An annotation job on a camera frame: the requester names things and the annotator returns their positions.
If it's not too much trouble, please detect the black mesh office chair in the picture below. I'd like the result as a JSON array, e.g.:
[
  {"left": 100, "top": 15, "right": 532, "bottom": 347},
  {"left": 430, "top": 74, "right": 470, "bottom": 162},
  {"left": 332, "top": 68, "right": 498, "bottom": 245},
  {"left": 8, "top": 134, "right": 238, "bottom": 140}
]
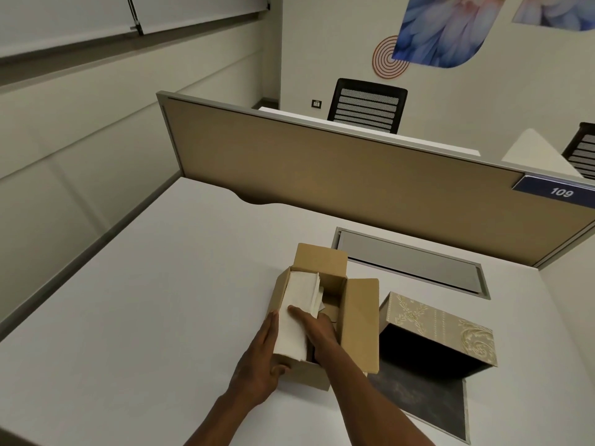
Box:
[
  {"left": 561, "top": 122, "right": 595, "bottom": 181},
  {"left": 327, "top": 78, "right": 409, "bottom": 135}
]

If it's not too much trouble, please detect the white desk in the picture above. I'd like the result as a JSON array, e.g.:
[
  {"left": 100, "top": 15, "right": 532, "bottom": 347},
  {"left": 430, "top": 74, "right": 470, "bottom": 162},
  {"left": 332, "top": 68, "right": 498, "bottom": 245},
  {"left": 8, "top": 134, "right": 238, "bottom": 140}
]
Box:
[
  {"left": 258, "top": 107, "right": 482, "bottom": 158},
  {"left": 500, "top": 128, "right": 584, "bottom": 178}
]

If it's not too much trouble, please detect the brown cardboard box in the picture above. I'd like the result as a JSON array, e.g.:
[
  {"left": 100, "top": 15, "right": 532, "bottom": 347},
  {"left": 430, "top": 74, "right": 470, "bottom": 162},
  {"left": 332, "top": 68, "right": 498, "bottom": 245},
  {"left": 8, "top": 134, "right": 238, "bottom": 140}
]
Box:
[{"left": 268, "top": 243, "right": 381, "bottom": 392}]

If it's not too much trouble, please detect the person's left hand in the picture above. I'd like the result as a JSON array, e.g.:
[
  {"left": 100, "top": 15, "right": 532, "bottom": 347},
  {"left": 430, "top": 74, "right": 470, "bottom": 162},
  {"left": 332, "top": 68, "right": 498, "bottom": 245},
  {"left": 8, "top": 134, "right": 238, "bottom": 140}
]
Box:
[{"left": 225, "top": 310, "right": 292, "bottom": 410}]

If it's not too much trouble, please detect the orange spiral wall decal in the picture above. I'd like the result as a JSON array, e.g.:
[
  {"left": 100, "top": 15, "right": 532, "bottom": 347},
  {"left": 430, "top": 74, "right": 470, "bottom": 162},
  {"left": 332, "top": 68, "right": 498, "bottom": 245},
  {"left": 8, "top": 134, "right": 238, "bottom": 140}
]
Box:
[{"left": 371, "top": 35, "right": 408, "bottom": 82}]

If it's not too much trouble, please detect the person's right forearm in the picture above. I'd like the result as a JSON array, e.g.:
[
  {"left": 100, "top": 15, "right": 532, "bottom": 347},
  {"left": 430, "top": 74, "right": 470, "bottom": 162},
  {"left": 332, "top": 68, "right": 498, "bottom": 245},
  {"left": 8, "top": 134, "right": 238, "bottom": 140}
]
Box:
[{"left": 314, "top": 343, "right": 438, "bottom": 446}]

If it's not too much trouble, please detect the white roller blind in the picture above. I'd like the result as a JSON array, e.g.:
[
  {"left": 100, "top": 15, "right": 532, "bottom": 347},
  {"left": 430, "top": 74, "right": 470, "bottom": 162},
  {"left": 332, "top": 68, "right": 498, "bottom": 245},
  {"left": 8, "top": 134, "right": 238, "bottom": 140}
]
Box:
[
  {"left": 132, "top": 0, "right": 271, "bottom": 36},
  {"left": 0, "top": 0, "right": 140, "bottom": 61}
]

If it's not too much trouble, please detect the large blue flower wall art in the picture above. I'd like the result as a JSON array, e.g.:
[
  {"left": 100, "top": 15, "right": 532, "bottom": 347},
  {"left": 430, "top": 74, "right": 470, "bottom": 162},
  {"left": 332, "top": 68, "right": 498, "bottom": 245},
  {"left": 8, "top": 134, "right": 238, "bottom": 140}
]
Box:
[{"left": 391, "top": 0, "right": 508, "bottom": 69}]

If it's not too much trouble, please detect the tan desk partition panel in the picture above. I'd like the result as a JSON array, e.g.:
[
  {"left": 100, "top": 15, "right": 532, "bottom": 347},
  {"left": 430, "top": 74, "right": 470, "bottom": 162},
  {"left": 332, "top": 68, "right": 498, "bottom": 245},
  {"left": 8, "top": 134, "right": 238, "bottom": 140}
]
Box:
[{"left": 156, "top": 91, "right": 595, "bottom": 270}]

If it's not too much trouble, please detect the blind pull chain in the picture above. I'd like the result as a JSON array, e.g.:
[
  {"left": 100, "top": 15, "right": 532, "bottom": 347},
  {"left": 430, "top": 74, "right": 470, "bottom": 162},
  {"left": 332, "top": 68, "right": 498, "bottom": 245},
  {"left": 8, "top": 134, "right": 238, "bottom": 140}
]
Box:
[{"left": 126, "top": 0, "right": 144, "bottom": 36}]

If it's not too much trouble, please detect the small blue flower wall art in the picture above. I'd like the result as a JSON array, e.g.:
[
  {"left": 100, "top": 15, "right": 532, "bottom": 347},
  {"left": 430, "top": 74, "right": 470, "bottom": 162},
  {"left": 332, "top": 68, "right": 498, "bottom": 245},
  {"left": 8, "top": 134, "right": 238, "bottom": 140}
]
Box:
[{"left": 511, "top": 0, "right": 595, "bottom": 31}]

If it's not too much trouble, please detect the blue desk number sign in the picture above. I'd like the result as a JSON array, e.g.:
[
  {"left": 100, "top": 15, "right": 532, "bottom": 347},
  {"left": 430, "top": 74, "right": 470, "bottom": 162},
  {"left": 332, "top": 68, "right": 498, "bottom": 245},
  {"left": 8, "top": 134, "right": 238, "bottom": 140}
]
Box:
[{"left": 512, "top": 174, "right": 595, "bottom": 210}]

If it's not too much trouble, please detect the beige patterned tissue box cover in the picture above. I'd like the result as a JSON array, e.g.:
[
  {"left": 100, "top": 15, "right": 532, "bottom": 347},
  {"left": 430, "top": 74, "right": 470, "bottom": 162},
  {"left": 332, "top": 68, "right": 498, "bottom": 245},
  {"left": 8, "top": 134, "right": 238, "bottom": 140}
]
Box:
[{"left": 378, "top": 291, "right": 498, "bottom": 381}]

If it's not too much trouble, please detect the white paper tissue stack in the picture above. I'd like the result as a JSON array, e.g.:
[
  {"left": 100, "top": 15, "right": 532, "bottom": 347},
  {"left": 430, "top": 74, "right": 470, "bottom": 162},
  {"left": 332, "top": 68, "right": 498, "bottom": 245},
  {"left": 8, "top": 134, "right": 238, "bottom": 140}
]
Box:
[{"left": 272, "top": 269, "right": 327, "bottom": 368}]

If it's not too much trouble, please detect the grey desk cable tray lid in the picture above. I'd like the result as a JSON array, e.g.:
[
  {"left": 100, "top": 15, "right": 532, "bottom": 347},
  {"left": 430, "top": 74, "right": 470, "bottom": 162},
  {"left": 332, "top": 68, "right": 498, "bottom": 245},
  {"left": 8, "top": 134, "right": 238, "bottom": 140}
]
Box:
[{"left": 332, "top": 226, "right": 491, "bottom": 301}]

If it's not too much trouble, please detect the person's right hand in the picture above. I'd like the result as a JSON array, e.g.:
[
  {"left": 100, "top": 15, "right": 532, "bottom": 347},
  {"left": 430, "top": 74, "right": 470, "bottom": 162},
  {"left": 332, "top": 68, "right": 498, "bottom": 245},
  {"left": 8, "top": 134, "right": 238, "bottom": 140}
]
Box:
[{"left": 288, "top": 305, "right": 344, "bottom": 368}]

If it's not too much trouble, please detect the person's left forearm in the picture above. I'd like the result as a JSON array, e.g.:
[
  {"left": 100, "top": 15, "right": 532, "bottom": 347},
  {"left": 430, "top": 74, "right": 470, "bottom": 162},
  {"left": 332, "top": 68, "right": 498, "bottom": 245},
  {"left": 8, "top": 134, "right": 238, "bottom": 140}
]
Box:
[{"left": 183, "top": 393, "right": 254, "bottom": 446}]

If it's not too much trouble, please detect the dark grey base panel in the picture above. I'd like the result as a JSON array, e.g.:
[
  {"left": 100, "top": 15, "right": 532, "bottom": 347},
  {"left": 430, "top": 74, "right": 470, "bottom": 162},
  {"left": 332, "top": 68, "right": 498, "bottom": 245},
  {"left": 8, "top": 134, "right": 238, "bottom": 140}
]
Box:
[{"left": 366, "top": 362, "right": 468, "bottom": 440}]

